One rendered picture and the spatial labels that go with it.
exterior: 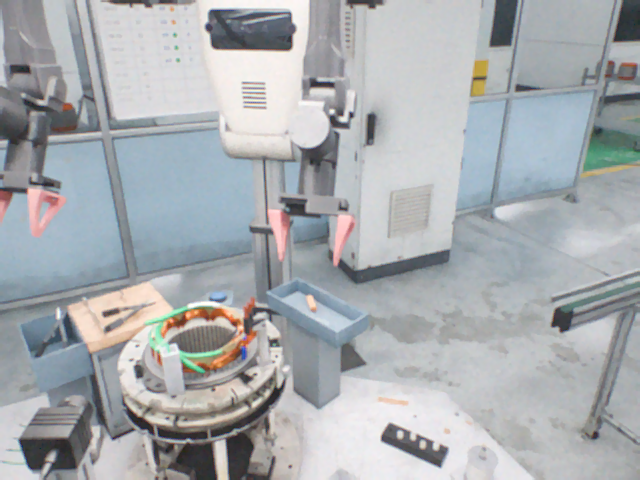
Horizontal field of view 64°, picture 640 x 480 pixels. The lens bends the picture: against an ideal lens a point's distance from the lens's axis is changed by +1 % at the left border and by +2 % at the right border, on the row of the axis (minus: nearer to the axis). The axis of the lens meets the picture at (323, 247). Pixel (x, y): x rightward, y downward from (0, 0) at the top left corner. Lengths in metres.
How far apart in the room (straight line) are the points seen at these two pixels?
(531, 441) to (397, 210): 1.60
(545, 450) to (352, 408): 1.31
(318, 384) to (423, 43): 2.32
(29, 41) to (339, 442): 1.02
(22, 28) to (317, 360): 0.89
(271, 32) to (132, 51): 1.92
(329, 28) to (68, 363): 0.87
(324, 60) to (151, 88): 2.39
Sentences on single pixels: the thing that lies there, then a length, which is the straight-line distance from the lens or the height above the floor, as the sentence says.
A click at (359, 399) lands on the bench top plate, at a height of 0.78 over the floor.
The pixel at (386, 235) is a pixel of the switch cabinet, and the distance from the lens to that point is 3.40.
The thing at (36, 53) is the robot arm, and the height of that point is 1.65.
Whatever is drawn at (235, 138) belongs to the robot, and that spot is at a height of 1.42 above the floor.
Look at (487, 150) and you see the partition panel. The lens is 4.45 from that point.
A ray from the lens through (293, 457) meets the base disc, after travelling 1.24.
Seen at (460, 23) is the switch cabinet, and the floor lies 1.61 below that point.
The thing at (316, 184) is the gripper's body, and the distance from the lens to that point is 0.75.
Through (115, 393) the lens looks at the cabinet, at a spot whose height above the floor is 0.90.
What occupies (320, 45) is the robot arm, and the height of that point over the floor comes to 1.67.
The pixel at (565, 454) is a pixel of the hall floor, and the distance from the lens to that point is 2.54.
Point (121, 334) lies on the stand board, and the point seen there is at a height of 1.06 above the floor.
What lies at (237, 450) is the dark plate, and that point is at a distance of 1.30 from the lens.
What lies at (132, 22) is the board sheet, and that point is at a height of 1.62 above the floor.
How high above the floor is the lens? 1.73
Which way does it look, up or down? 26 degrees down
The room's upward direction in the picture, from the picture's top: straight up
